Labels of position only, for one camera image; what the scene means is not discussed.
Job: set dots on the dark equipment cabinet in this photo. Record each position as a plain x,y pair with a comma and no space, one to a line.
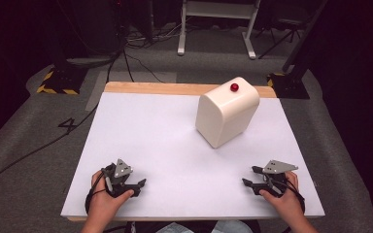
90,26

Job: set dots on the person's left hand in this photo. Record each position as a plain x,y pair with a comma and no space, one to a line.
105,204

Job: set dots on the black tripod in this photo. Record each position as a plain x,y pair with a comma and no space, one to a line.
285,30

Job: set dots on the slanted black stand post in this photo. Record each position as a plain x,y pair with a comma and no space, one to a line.
304,39

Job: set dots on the white container with red knob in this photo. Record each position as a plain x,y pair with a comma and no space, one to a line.
226,113

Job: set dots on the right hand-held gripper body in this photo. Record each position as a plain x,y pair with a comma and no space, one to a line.
277,166

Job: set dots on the person's right hand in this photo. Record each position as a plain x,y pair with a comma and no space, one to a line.
286,204

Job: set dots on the black yellow-striped stand base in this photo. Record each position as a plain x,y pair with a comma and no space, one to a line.
289,87
63,81

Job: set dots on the white metal stand frame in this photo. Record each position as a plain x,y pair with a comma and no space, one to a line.
218,9

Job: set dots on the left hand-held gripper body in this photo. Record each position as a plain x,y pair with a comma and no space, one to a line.
119,186

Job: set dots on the wooden table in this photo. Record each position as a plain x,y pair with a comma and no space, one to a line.
158,88

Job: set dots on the person's legs in jeans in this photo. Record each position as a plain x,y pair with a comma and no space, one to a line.
204,227

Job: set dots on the white table cover sheet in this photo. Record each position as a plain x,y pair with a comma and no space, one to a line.
162,145

